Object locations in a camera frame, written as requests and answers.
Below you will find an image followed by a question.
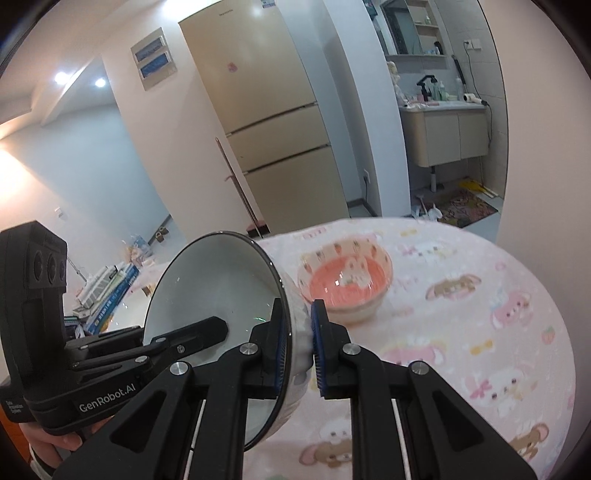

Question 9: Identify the plastic packaged goods pile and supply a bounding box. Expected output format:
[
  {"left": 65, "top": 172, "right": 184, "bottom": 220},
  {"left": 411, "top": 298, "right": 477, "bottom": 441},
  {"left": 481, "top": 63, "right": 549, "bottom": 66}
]
[{"left": 121, "top": 233, "right": 154, "bottom": 267}]

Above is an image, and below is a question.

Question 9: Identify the pink cartoon print tablecloth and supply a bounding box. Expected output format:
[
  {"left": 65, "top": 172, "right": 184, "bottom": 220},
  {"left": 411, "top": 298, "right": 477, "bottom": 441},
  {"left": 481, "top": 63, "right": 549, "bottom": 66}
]
[{"left": 108, "top": 217, "right": 578, "bottom": 480}]

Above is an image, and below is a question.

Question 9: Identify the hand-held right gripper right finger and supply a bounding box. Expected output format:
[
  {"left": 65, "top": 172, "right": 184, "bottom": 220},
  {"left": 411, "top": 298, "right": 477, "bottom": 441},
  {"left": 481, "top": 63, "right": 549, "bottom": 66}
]
[{"left": 310, "top": 299, "right": 539, "bottom": 480}]

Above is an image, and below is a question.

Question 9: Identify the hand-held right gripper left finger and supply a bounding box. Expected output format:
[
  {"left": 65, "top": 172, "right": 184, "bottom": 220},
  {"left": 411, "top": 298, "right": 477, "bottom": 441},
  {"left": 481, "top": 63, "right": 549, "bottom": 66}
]
[{"left": 54, "top": 298, "right": 293, "bottom": 480}]

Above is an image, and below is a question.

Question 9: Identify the white bowl with black rim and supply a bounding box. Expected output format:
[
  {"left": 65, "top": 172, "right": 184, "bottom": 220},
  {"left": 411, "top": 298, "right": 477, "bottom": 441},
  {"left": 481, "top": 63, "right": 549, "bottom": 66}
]
[{"left": 142, "top": 231, "right": 311, "bottom": 453}]

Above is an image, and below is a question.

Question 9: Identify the person's left hand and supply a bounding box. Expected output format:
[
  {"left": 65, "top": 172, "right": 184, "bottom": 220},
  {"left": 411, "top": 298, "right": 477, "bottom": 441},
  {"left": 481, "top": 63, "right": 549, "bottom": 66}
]
[{"left": 18, "top": 418, "right": 109, "bottom": 480}]

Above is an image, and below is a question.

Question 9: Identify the patterned bath mat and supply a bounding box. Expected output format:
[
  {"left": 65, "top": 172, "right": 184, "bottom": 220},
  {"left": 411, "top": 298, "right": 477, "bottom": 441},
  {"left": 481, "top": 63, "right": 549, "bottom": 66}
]
[{"left": 434, "top": 189, "right": 499, "bottom": 228}]

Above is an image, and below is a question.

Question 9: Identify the stack of books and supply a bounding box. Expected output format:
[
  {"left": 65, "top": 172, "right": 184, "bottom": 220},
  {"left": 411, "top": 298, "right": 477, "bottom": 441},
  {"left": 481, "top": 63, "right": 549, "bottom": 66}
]
[{"left": 65, "top": 261, "right": 139, "bottom": 337}]

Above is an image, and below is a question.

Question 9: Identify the yellow flat floor item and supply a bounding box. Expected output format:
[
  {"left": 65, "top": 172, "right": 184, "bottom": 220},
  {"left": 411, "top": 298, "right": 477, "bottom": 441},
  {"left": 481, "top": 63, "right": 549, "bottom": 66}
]
[{"left": 459, "top": 179, "right": 499, "bottom": 200}]

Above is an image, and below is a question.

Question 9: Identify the black hair dryer cable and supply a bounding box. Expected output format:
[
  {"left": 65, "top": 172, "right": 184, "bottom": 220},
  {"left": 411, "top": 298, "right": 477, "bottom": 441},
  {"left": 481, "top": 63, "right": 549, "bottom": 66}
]
[{"left": 464, "top": 46, "right": 495, "bottom": 144}]

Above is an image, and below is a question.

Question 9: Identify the black faucet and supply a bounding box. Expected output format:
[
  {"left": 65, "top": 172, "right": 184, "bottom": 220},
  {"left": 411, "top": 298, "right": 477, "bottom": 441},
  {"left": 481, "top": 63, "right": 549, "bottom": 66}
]
[{"left": 417, "top": 74, "right": 437, "bottom": 103}]

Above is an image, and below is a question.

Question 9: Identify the wall electrical panel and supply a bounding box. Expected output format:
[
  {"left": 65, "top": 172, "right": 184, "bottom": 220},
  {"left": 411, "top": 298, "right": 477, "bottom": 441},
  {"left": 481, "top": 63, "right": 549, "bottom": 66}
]
[{"left": 130, "top": 27, "right": 178, "bottom": 92}]

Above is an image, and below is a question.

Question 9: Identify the white doll figurine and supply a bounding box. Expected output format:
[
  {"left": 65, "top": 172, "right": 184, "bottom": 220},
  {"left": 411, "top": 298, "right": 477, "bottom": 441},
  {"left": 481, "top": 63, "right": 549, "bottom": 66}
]
[{"left": 387, "top": 60, "right": 407, "bottom": 103}]

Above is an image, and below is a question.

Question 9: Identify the pink carrot print bowl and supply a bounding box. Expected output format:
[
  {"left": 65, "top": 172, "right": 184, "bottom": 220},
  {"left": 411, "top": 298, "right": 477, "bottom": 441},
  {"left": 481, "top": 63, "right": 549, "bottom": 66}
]
[{"left": 297, "top": 237, "right": 394, "bottom": 324}]

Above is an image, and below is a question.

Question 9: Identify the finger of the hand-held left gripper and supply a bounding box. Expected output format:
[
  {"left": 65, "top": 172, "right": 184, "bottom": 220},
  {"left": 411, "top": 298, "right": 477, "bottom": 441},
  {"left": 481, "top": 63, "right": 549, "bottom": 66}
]
[
  {"left": 71, "top": 316, "right": 230, "bottom": 371},
  {"left": 64, "top": 325, "right": 146, "bottom": 354}
]

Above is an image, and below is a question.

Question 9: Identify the beige bathroom vanity cabinet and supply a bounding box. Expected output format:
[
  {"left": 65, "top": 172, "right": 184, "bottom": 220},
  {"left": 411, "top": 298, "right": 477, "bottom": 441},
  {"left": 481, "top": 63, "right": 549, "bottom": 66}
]
[{"left": 399, "top": 104, "right": 491, "bottom": 168}]

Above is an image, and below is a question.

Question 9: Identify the beige refrigerator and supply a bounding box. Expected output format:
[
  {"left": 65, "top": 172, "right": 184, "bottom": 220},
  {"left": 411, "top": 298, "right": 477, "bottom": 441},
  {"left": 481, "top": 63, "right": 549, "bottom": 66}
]
[{"left": 178, "top": 0, "right": 350, "bottom": 236}]

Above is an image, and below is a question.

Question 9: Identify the mirror cabinet with shelves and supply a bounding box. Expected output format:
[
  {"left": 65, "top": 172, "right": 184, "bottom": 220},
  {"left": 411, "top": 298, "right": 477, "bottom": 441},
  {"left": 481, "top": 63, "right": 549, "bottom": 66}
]
[{"left": 379, "top": 0, "right": 451, "bottom": 58}]

